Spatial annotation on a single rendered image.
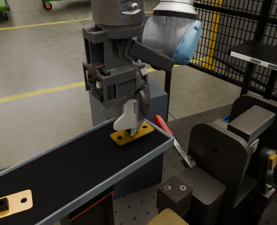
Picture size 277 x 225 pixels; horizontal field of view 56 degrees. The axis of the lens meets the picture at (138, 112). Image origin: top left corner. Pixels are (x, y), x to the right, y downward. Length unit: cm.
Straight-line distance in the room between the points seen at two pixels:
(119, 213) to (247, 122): 58
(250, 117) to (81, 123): 211
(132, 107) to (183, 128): 89
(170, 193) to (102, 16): 33
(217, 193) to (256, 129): 15
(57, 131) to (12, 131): 41
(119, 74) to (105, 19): 8
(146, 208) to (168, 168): 21
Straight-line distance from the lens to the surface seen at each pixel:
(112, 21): 37
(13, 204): 46
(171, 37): 67
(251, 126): 56
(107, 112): 48
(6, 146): 252
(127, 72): 39
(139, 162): 48
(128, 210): 98
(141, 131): 51
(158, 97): 79
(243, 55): 137
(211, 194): 55
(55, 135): 247
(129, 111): 45
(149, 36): 69
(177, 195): 51
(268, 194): 72
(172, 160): 114
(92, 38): 37
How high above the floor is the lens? 150
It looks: 35 degrees down
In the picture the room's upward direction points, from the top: straight up
